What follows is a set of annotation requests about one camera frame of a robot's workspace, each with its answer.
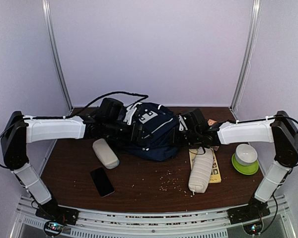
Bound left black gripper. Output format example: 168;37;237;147
104;119;153;143

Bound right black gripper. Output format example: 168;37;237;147
165;127;200;148

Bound navy blue student backpack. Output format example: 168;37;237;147
117;103;179;162

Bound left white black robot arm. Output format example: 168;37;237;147
0;98;142;220

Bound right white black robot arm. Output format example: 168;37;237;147
175;109;298;219

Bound orange green paperback book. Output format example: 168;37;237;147
208;119;219;151

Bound beige hard glasses case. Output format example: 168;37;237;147
92;138;120;169

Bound beige fabric pencil pouch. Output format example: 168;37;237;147
188;147;214;194

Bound yellow paperback booklet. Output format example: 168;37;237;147
190;148;222;183

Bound white bowl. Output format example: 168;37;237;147
235;144;258;166

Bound black smartphone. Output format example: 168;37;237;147
90;168;115;197

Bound lime green plate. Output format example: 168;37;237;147
231;153;259;176

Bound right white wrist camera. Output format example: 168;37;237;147
178;115;188;131

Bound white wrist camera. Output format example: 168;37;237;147
178;115;188;131
123;102;142;125

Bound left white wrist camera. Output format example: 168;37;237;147
123;102;142;125

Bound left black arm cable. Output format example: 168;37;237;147
0;91;149;169

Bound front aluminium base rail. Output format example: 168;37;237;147
13;195;296;238

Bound right aluminium frame post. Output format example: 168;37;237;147
230;0;261;115

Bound aluminium frame post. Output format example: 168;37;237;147
230;0;261;115
42;0;73;111

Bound left aluminium frame post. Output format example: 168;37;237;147
42;0;73;111

